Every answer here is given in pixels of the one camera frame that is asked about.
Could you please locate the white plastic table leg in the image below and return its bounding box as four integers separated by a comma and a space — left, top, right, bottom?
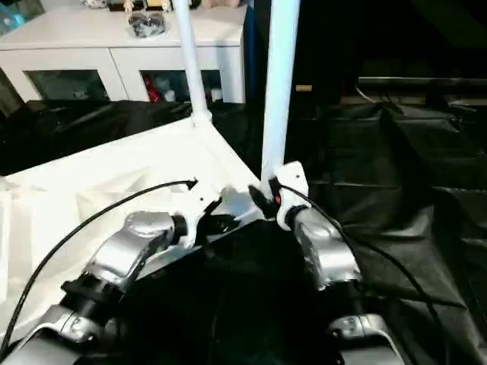
173, 0, 212, 129
260, 0, 302, 184

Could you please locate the white plastic table top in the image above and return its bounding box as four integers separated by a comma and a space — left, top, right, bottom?
0, 113, 275, 343

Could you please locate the black fabric case gold label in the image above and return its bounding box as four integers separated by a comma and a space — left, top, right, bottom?
247, 0, 487, 107

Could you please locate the black plastic mat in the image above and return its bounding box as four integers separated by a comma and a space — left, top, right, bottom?
0, 97, 487, 365

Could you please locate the clear bag of black parts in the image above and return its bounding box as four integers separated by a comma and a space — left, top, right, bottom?
127, 11, 168, 38

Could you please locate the white cabinet with glass doors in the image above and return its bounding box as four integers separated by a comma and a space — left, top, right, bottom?
0, 3, 248, 104

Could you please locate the grey pleated curtain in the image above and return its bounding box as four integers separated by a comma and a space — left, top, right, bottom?
0, 71, 24, 115

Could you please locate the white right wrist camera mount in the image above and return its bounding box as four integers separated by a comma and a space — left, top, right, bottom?
272, 161, 310, 231

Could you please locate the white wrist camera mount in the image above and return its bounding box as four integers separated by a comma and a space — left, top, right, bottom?
272, 161, 310, 231
182, 177, 224, 248

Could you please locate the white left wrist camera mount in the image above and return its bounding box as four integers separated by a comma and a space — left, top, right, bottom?
182, 177, 224, 248

